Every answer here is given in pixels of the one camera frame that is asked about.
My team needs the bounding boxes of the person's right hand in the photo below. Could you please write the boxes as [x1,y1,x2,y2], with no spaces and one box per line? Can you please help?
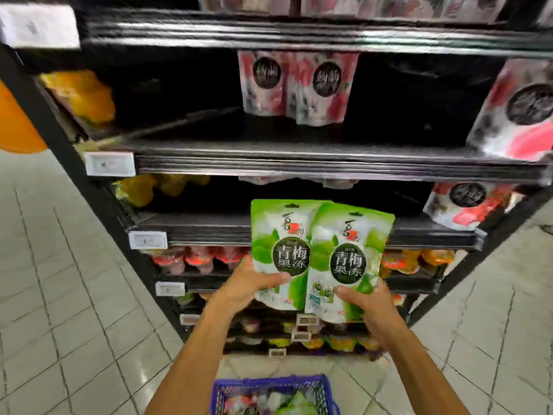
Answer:
[335,276,407,346]

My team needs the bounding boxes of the person's left hand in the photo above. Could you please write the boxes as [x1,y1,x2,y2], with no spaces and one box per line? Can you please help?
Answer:
[207,255,290,312]

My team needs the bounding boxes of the green plum pouch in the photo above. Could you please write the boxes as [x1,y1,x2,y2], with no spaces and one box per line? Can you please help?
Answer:
[305,203,396,325]
[251,198,334,312]

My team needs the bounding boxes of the blue plastic shopping basket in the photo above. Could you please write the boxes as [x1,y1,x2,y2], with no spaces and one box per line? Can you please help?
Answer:
[211,374,340,415]

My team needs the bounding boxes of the pouches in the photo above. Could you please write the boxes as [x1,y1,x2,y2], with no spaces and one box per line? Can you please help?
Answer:
[259,388,321,415]

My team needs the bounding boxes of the dark grey metal shelf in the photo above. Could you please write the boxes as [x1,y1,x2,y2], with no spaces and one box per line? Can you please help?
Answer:
[0,0,553,360]

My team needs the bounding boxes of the person's right forearm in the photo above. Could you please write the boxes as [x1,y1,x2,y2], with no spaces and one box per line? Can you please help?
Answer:
[380,333,472,415]

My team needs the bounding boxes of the person's left forearm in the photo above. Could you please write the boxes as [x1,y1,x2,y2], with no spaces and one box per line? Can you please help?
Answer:
[145,298,252,415]

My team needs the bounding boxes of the row of small yellow-green cups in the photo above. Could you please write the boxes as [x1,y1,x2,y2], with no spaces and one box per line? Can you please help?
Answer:
[177,292,407,353]

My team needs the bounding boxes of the row of small pink-lid cups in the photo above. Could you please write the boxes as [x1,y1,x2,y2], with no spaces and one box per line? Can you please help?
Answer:
[151,244,454,277]

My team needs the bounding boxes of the red-white jelly bag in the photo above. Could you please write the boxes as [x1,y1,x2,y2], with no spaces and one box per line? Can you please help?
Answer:
[423,181,515,230]

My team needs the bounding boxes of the pink-white jelly bag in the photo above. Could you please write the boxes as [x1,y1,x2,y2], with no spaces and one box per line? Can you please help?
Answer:
[237,51,290,116]
[467,58,553,163]
[285,51,359,126]

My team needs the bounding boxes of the orange aisle sign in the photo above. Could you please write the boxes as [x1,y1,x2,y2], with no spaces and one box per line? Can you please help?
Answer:
[0,77,48,154]

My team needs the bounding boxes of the row of purple-white bags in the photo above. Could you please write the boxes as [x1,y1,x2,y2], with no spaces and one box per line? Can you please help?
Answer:
[199,0,511,22]

